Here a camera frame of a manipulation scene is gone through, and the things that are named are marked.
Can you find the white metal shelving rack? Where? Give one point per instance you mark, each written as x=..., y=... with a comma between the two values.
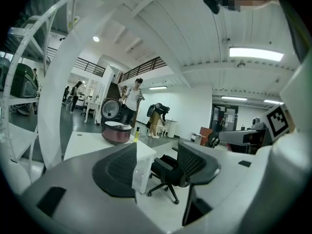
x=22, y=57

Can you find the dark glass door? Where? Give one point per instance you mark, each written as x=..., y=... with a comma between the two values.
x=224, y=117

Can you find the round ceiling light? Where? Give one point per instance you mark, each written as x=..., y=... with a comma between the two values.
x=96, y=39

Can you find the rectangular ceiling light panel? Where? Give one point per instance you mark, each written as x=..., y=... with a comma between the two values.
x=256, y=53

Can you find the white waste bin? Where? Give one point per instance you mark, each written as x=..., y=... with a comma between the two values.
x=172, y=129

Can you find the white pillar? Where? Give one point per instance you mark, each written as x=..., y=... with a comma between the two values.
x=58, y=94

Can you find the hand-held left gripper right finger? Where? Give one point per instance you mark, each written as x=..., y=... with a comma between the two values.
x=219, y=177

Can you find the white dressing table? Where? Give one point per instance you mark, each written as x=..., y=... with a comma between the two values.
x=92, y=108

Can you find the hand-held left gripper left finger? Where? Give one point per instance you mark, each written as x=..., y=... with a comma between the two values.
x=73, y=179

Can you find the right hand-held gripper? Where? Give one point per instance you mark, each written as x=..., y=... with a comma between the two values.
x=278, y=122

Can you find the black appliance on shelf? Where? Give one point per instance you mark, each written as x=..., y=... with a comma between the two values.
x=24, y=80

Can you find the yellow bottle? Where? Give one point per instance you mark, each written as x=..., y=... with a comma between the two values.
x=137, y=136

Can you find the black mesh office chair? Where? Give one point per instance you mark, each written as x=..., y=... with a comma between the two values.
x=214, y=140

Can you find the black balcony railing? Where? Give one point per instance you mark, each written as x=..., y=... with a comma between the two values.
x=143, y=68

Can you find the small white side table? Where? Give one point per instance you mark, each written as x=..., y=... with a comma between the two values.
x=162, y=128

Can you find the maroon rice cooker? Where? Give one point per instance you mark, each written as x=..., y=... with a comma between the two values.
x=116, y=130

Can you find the black head-mounted camera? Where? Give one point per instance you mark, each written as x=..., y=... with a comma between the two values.
x=212, y=3

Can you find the dark staircase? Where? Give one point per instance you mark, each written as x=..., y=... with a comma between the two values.
x=113, y=91

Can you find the long ceiling tube light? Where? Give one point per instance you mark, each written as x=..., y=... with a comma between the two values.
x=234, y=98
x=158, y=88

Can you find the brown wooden cabinet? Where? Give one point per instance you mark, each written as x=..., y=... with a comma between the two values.
x=206, y=135

